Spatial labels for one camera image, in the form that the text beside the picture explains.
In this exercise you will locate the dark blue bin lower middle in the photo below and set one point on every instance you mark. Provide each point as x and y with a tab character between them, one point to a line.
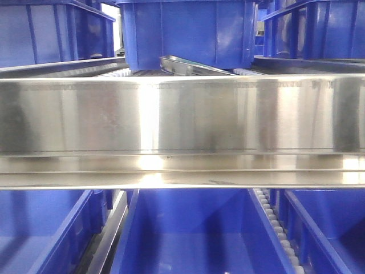
198	231

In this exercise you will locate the dark blue bin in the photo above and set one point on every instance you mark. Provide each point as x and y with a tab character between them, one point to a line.
49	231
314	30
324	227
198	231
215	33
38	32

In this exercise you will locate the dark blue bin upper middle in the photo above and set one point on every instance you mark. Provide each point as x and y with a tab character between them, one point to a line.
215	33

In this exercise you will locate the white roller track strip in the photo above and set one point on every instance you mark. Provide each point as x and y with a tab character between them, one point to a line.
263	197

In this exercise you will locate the dark blue bin upper right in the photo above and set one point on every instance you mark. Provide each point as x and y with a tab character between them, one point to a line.
314	30

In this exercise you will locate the dark blue bin lower right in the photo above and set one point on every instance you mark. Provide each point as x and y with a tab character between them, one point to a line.
324	227

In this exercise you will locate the dark blue bin lower left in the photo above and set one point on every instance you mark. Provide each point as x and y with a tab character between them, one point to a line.
49	231

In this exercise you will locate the dark blue bin upper left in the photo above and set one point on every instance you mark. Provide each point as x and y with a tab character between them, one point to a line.
38	32

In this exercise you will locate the stainless steel shelf rail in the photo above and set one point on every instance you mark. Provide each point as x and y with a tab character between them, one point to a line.
286	131

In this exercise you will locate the steel lane divider rail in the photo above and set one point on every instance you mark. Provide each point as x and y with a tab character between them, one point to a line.
102	250

